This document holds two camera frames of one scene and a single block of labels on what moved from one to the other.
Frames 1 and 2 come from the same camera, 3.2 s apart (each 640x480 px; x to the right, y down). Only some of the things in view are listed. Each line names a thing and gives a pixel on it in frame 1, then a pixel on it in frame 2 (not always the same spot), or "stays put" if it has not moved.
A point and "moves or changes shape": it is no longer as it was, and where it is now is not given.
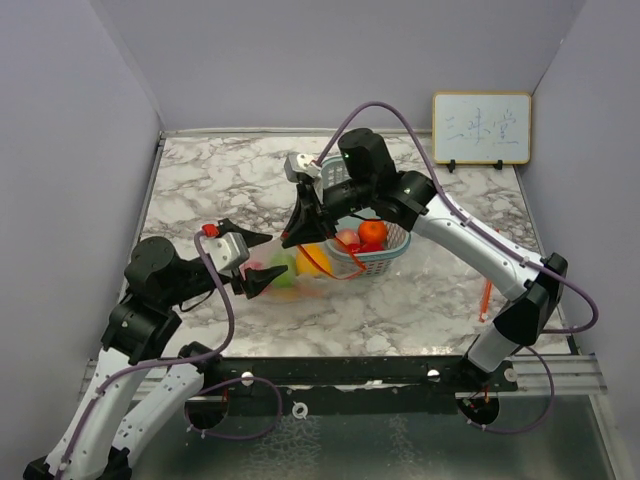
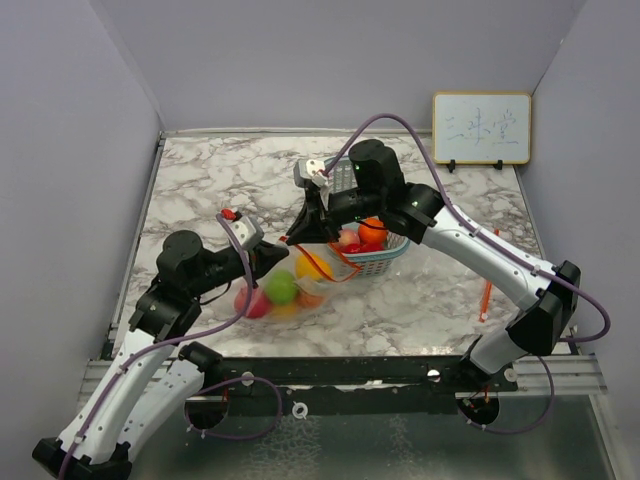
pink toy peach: (348, 235) stays put
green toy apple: (287, 278) moves or changes shape
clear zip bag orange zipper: (308, 267) moves or changes shape
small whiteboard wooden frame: (482, 128) stays put
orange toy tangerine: (372, 231) stays put
